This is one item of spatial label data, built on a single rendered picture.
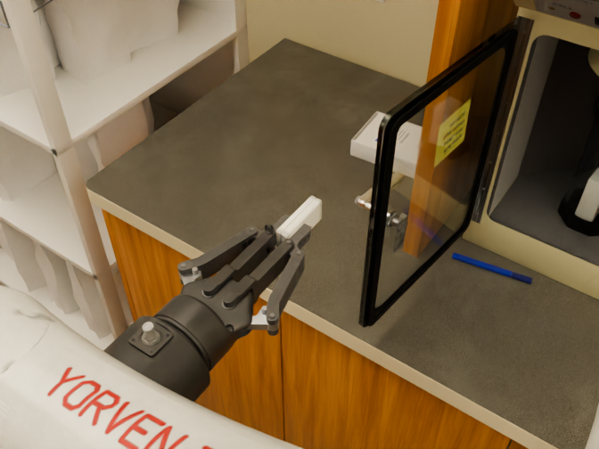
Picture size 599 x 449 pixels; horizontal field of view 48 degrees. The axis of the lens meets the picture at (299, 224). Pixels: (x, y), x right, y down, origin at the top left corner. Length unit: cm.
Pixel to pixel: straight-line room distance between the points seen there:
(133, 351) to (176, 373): 4
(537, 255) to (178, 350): 77
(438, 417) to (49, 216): 127
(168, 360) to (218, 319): 7
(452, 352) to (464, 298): 11
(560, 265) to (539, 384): 22
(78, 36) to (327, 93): 58
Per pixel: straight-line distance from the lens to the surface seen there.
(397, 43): 167
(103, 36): 171
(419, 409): 123
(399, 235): 92
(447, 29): 96
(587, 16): 93
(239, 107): 157
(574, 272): 123
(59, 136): 155
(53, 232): 199
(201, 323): 63
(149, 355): 60
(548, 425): 109
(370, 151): 139
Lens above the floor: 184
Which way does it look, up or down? 45 degrees down
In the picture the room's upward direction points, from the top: straight up
